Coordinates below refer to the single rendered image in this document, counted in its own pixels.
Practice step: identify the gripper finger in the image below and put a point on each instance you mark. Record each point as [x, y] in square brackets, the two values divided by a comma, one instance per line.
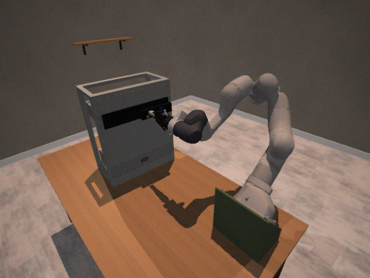
[159, 113]
[160, 122]

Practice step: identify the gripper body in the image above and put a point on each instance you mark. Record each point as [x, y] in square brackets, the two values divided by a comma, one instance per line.
[167, 120]

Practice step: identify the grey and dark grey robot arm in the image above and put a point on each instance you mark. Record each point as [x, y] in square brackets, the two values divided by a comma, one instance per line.
[194, 127]

